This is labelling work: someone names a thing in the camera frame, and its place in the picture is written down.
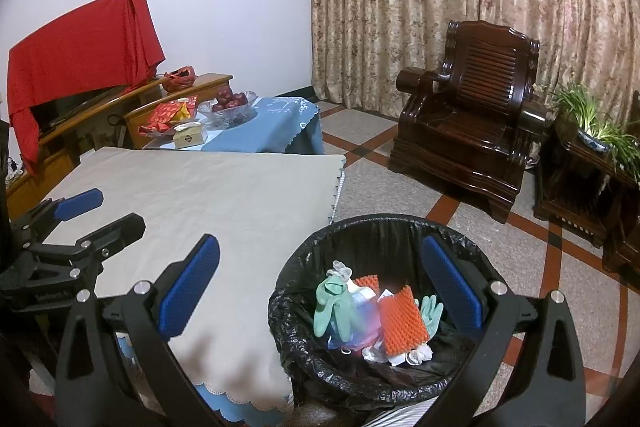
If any glass fruit bowl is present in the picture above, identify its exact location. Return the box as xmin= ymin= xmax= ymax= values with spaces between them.
xmin=198 ymin=91 xmax=258 ymax=128

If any green potted plant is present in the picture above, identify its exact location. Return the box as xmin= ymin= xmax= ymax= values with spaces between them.
xmin=547 ymin=82 xmax=640 ymax=182

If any red plastic bag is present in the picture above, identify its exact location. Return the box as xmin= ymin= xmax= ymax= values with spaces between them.
xmin=161 ymin=66 xmax=196 ymax=92

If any wooden television cabinet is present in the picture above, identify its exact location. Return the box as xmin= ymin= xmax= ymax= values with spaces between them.
xmin=6 ymin=73 xmax=234 ymax=210

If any orange foam net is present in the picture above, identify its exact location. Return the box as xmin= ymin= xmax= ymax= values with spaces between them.
xmin=354 ymin=273 xmax=381 ymax=297
xmin=377 ymin=285 xmax=430 ymax=356

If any dark wooden side table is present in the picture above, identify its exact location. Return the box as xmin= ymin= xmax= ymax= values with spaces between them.
xmin=532 ymin=109 xmax=628 ymax=249

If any waste bin with black liner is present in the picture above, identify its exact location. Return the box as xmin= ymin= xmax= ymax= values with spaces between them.
xmin=267 ymin=214 xmax=506 ymax=410

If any white tissue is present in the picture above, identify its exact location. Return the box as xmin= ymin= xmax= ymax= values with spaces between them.
xmin=390 ymin=343 xmax=432 ymax=367

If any red yellow snack packet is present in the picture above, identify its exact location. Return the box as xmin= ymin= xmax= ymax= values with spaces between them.
xmin=139 ymin=96 xmax=198 ymax=135

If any beige patterned curtain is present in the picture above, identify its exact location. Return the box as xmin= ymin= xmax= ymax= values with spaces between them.
xmin=302 ymin=0 xmax=640 ymax=122

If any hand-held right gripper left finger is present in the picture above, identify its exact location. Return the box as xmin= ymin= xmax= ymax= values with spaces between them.
xmin=54 ymin=233 xmax=222 ymax=427

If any green rubber glove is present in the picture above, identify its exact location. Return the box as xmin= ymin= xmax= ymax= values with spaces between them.
xmin=313 ymin=274 xmax=362 ymax=344
xmin=416 ymin=296 xmax=445 ymax=338

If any beige tissue box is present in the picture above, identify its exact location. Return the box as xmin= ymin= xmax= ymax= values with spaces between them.
xmin=172 ymin=119 xmax=208 ymax=148

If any red cloth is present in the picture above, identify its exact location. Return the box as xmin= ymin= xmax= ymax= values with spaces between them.
xmin=6 ymin=0 xmax=167 ymax=175

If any dark wooden armchair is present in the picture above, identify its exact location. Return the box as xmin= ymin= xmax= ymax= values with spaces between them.
xmin=389 ymin=20 xmax=548 ymax=224

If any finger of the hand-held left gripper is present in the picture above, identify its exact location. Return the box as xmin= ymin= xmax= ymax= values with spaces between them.
xmin=10 ymin=188 xmax=104 ymax=238
xmin=30 ymin=213 xmax=147 ymax=278

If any grey tablecloth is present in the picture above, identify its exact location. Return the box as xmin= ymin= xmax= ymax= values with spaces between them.
xmin=37 ymin=147 xmax=347 ymax=410

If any black television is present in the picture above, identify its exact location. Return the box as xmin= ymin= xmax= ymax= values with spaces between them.
xmin=30 ymin=88 xmax=126 ymax=130

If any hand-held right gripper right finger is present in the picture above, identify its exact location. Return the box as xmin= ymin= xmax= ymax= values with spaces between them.
xmin=420 ymin=234 xmax=587 ymax=427

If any blue tablecloth side table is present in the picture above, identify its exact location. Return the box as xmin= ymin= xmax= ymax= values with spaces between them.
xmin=142 ymin=96 xmax=326 ymax=156

